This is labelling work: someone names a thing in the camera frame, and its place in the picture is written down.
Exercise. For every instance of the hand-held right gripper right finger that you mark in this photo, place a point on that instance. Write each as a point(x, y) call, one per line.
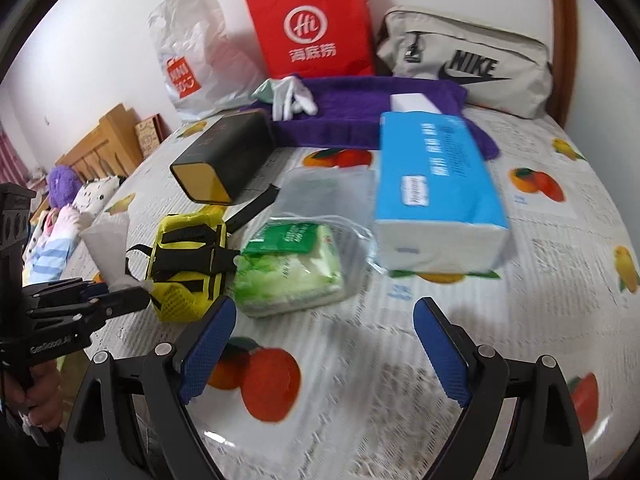
point(442, 350)

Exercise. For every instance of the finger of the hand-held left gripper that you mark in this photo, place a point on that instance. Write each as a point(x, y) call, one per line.
point(92, 290)
point(120, 302)

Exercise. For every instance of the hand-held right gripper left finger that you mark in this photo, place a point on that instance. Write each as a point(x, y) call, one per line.
point(210, 345)

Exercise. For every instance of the white tissue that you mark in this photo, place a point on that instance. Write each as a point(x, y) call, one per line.
point(107, 245)

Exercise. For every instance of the yellow black mesh pouch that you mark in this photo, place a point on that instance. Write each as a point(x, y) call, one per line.
point(185, 255)

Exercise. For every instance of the green wet wipes pack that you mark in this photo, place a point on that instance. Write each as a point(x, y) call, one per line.
point(290, 265)

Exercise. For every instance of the clear plastic bag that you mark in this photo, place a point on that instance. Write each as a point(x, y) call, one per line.
point(320, 195)

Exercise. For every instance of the white green cloth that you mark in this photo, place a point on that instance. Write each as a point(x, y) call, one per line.
point(287, 97)

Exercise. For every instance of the purple fabric storage bin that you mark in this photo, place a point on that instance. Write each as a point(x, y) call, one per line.
point(350, 105)

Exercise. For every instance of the person's left forearm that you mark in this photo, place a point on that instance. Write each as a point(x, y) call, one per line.
point(20, 455)

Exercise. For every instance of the person's left hand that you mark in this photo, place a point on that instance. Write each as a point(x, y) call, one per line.
point(42, 395)

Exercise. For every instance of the blue striped clothing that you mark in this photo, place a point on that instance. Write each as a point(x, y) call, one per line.
point(50, 250)

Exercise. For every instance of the purple plush toy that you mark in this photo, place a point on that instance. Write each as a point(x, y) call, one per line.
point(65, 185)

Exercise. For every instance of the fruit print bed sheet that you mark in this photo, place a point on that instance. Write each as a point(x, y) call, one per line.
point(360, 360)

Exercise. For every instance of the red striped curtain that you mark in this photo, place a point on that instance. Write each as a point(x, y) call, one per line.
point(11, 155)

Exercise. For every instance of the white spotted pillow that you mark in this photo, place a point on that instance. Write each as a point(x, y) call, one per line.
point(97, 195)

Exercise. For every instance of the light wooden cabinet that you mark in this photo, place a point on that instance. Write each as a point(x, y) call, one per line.
point(105, 140)

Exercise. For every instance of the brown patterned box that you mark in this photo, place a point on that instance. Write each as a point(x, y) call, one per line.
point(149, 135)

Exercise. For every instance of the blue tissue paper pack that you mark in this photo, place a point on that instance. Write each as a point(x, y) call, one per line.
point(435, 185)

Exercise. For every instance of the black box with yellow end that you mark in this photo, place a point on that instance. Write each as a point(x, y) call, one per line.
point(225, 150)

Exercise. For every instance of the small white box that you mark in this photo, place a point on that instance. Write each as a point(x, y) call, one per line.
point(412, 102)

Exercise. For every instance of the white plastic shopping bag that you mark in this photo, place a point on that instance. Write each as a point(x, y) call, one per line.
point(195, 55)

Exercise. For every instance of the beige sports bag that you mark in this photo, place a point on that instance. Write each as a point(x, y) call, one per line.
point(450, 50)

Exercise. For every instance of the red paper shopping bag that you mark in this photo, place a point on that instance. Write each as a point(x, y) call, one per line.
point(310, 25)

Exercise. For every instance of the brown wooden bed frame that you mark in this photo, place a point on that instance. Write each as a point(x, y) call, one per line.
point(562, 35)

